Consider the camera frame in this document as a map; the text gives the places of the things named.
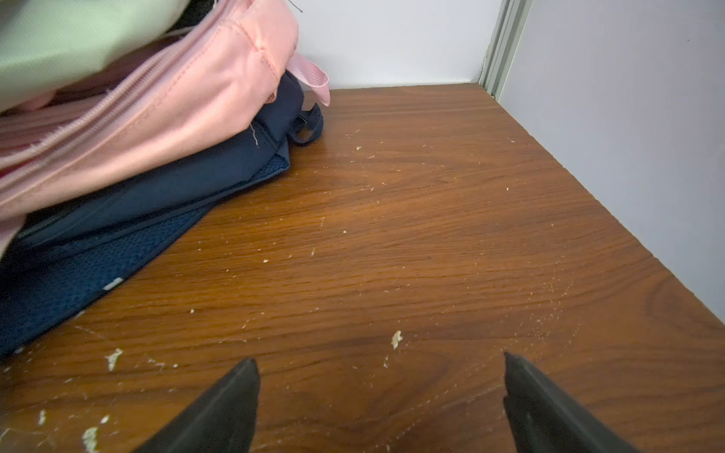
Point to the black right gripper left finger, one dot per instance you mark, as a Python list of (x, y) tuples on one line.
[(223, 419)]

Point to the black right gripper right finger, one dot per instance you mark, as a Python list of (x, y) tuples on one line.
[(544, 418)]

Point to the cream canvas backpack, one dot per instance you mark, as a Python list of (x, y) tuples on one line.
[(47, 45)]

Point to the navy blue backpack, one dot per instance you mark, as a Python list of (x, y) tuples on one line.
[(66, 257)]

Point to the pink backpack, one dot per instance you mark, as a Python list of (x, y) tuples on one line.
[(194, 93)]

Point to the right corner aluminium profile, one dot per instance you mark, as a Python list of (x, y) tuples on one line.
[(505, 38)]

